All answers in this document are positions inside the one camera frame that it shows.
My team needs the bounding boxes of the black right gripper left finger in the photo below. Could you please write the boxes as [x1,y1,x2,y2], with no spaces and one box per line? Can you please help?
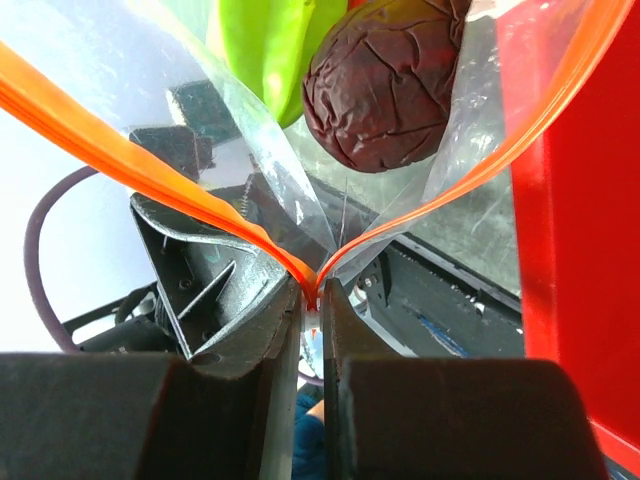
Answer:
[1,281,301,479]

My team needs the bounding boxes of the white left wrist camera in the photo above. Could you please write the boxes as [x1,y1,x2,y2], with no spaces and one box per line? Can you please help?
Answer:
[128,79,244,176]

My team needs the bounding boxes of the red plastic bin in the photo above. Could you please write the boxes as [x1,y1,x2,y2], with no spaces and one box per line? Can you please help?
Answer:
[511,1,639,472]

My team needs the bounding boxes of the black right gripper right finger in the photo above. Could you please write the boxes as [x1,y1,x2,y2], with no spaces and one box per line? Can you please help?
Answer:
[322,280,608,479]

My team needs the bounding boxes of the green ridged fruit toy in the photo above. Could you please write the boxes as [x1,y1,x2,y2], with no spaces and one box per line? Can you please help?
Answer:
[206,0,348,128]

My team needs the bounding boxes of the dark red fruit toy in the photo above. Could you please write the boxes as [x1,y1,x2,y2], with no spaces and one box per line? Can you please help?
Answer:
[302,0,471,173]

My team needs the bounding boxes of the dark green mug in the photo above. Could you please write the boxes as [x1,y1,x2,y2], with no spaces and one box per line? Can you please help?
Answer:
[291,384,327,480]

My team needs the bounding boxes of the clear zip bag orange zipper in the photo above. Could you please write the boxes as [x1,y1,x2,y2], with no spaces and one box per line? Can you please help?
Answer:
[1,1,623,295]

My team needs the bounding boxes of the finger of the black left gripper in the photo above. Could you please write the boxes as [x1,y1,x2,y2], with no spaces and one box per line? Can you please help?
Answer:
[130,193,289,359]

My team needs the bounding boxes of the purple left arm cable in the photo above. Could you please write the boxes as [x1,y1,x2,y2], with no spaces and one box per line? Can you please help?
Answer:
[23,165,101,354]

